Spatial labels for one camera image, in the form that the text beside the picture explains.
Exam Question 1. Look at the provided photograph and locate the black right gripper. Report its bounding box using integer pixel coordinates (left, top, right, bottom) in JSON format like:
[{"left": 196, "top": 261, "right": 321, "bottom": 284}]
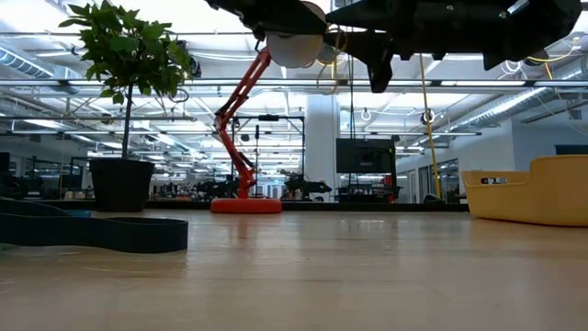
[{"left": 325, "top": 0, "right": 520, "bottom": 94}]

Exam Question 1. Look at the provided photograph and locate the yellow plastic bin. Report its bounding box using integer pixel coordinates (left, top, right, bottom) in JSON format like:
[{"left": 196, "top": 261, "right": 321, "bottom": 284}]
[{"left": 461, "top": 154, "right": 588, "bottom": 228}]

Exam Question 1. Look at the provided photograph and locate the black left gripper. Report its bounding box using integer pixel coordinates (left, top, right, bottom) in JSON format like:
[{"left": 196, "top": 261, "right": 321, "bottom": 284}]
[{"left": 204, "top": 0, "right": 329, "bottom": 37}]

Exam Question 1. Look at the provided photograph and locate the red desk lamp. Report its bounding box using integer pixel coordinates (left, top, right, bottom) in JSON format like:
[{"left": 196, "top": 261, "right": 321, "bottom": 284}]
[{"left": 209, "top": 2, "right": 328, "bottom": 215}]

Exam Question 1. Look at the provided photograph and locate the distant black gantry frame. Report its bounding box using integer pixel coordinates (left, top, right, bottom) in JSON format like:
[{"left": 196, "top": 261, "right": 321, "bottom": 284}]
[{"left": 231, "top": 114, "right": 306, "bottom": 202}]

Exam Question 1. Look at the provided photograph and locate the black monitor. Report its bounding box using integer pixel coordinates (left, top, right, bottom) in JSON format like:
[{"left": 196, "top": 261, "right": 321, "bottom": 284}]
[{"left": 335, "top": 137, "right": 397, "bottom": 175}]

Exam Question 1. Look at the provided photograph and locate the thick yellow hanging cable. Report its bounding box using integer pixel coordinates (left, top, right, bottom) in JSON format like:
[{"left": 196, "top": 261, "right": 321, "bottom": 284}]
[{"left": 416, "top": 53, "right": 443, "bottom": 200}]

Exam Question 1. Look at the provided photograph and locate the black plant pot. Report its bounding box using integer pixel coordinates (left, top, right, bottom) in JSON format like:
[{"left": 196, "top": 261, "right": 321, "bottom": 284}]
[{"left": 88, "top": 158, "right": 156, "bottom": 213}]

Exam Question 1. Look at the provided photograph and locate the green leafy plant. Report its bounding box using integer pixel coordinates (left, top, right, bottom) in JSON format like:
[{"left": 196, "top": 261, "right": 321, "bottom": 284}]
[{"left": 58, "top": 0, "right": 194, "bottom": 160}]

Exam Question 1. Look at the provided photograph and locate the black rubber band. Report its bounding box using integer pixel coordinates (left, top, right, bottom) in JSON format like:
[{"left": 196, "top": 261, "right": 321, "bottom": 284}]
[{"left": 0, "top": 197, "right": 189, "bottom": 255}]

